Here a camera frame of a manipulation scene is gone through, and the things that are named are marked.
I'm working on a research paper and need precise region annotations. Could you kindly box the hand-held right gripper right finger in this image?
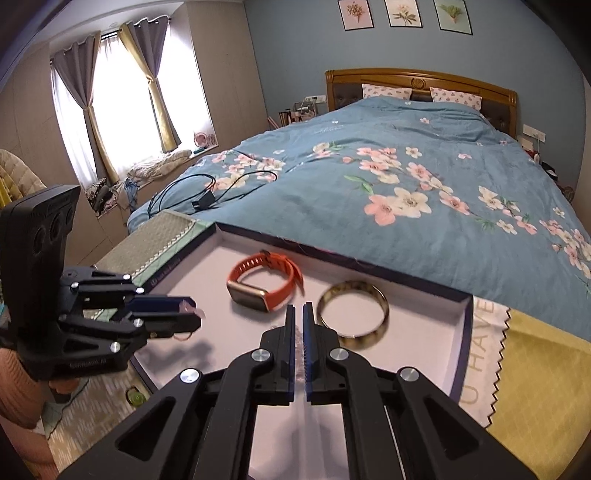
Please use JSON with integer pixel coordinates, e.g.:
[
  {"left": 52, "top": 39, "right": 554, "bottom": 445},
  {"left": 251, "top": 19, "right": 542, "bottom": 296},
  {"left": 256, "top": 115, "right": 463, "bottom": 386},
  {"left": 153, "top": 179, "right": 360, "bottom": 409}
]
[{"left": 302, "top": 302, "right": 539, "bottom": 480}]

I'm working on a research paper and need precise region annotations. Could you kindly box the cluttered bedside table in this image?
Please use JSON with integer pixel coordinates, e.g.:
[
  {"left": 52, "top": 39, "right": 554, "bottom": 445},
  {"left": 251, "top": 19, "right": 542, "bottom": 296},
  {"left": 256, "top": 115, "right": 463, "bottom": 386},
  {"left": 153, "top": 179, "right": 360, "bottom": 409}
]
[
  {"left": 517, "top": 136, "right": 578, "bottom": 204},
  {"left": 269, "top": 95, "right": 329, "bottom": 129}
]

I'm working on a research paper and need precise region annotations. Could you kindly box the framed green plant picture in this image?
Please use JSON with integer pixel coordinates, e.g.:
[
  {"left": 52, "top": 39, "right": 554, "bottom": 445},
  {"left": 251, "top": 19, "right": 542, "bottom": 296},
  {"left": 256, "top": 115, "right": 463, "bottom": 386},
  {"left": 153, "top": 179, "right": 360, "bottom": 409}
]
[{"left": 433, "top": 0, "right": 474, "bottom": 37}]

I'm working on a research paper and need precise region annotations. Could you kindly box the framed flower picture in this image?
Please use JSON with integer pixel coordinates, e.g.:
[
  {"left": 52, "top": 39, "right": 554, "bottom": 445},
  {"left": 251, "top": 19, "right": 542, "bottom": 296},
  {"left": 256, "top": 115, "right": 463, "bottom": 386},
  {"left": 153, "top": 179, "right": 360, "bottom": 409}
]
[
  {"left": 385, "top": 0, "right": 423, "bottom": 28},
  {"left": 338, "top": 0, "right": 371, "bottom": 32}
]

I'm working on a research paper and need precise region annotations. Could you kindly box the yellow and white lettered cloth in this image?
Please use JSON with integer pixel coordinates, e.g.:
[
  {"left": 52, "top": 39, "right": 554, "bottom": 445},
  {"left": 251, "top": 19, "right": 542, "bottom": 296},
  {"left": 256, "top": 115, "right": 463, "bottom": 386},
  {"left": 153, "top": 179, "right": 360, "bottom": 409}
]
[{"left": 457, "top": 295, "right": 591, "bottom": 480}]

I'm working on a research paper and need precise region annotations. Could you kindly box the wooden headboard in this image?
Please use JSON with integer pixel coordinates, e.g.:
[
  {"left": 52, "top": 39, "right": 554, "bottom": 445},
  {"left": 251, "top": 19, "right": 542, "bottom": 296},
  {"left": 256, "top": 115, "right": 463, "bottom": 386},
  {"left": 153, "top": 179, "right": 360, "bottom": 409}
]
[{"left": 325, "top": 69, "right": 519, "bottom": 139}]

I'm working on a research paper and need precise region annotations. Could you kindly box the grey and gold curtain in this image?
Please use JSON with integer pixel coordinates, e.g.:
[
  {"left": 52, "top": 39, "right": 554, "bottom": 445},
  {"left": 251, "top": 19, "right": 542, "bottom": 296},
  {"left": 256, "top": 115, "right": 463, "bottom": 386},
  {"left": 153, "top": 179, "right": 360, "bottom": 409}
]
[
  {"left": 48, "top": 39, "right": 122, "bottom": 190},
  {"left": 116, "top": 17, "right": 182, "bottom": 154}
]

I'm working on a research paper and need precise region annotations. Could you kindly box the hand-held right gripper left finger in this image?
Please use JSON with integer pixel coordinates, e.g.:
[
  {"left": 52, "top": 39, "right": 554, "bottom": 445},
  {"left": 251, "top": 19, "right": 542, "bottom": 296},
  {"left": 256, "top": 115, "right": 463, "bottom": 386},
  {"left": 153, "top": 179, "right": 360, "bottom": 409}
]
[{"left": 58, "top": 305, "right": 296, "bottom": 480}]

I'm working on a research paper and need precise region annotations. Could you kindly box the yellow marbled bangle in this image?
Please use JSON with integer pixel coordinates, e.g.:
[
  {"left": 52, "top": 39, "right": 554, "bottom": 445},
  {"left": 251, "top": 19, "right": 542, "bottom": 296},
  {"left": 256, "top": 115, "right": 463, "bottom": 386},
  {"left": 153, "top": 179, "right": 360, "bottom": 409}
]
[{"left": 316, "top": 280, "right": 390, "bottom": 346}]

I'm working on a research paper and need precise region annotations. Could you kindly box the green patterned mat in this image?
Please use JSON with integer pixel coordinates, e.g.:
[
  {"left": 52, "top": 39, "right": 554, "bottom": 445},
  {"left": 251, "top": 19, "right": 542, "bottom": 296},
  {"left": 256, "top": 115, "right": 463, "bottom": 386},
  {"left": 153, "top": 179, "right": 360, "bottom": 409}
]
[{"left": 46, "top": 210, "right": 218, "bottom": 472}]

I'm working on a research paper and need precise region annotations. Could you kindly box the orange smartwatch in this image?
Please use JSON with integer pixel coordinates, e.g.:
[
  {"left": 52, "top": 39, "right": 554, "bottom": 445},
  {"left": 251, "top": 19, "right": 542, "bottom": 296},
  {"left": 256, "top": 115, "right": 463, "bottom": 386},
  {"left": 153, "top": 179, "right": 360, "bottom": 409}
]
[{"left": 226, "top": 251, "right": 304, "bottom": 313}]

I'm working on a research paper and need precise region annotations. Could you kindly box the beige quilted cushion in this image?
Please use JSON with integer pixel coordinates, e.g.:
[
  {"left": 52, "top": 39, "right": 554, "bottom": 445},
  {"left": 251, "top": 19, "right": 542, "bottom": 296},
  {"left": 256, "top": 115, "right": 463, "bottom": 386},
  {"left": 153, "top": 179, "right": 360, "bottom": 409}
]
[{"left": 0, "top": 148, "right": 47, "bottom": 208}]

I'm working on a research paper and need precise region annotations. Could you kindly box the pile of clothes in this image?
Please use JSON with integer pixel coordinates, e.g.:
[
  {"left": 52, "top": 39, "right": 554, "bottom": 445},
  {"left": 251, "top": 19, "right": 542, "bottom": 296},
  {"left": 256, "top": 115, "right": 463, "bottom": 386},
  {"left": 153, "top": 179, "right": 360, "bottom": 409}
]
[{"left": 85, "top": 178, "right": 139, "bottom": 217}]

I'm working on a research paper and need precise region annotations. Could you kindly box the person's left forearm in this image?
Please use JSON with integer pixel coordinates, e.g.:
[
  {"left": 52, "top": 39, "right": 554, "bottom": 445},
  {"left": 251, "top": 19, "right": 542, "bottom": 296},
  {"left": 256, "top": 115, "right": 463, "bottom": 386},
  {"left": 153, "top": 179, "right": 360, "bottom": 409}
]
[{"left": 0, "top": 344, "right": 61, "bottom": 480}]

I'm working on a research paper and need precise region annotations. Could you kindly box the black charger cable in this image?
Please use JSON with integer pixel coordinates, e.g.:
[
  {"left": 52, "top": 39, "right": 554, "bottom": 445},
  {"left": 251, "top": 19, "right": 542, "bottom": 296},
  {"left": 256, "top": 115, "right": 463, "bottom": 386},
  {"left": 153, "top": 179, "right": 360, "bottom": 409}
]
[{"left": 148, "top": 171, "right": 278, "bottom": 217}]

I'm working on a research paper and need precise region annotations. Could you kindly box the blue floral blanket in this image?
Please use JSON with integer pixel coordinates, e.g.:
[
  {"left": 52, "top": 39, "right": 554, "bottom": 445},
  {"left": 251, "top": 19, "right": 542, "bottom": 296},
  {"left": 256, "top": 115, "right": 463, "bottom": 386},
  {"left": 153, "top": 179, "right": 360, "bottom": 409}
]
[{"left": 127, "top": 95, "right": 591, "bottom": 344}]

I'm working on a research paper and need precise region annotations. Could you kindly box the white dotted pillow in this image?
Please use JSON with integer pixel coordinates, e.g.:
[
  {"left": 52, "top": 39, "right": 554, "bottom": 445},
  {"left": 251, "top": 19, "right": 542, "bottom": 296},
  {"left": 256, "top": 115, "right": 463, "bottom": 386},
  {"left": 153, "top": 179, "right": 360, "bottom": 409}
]
[
  {"left": 361, "top": 84, "right": 413, "bottom": 101},
  {"left": 429, "top": 87, "right": 483, "bottom": 112}
]

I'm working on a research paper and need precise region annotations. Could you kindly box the bright window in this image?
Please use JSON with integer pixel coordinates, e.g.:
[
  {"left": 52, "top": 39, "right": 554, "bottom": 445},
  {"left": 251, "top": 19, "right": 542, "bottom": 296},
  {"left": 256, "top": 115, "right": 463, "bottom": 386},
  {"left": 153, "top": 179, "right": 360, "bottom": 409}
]
[{"left": 55, "top": 18, "right": 218, "bottom": 185}]

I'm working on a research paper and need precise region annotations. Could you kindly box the pink ring with ribbon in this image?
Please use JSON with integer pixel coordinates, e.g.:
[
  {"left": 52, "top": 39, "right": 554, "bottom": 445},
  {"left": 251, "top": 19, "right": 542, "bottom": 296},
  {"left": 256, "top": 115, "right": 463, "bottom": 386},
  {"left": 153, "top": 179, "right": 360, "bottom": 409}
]
[{"left": 173, "top": 299, "right": 205, "bottom": 343}]

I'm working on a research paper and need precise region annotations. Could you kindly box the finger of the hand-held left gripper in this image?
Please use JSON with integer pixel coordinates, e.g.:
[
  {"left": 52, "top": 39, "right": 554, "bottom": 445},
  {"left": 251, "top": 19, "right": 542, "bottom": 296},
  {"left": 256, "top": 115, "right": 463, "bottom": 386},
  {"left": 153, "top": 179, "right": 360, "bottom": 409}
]
[
  {"left": 58, "top": 311, "right": 204, "bottom": 352},
  {"left": 69, "top": 272, "right": 197, "bottom": 324}
]

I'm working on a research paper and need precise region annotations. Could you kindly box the white tray with dark rim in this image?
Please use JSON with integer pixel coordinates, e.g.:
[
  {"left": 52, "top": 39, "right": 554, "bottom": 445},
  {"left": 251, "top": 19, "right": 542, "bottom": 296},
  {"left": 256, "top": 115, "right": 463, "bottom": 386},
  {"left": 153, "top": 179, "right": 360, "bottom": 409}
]
[{"left": 130, "top": 222, "right": 475, "bottom": 480}]

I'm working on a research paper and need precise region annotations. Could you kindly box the white quilt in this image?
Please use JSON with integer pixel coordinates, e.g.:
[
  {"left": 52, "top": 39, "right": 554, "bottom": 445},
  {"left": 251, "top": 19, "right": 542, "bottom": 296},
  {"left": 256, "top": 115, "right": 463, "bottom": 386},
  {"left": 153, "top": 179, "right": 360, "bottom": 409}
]
[{"left": 127, "top": 148, "right": 194, "bottom": 185}]

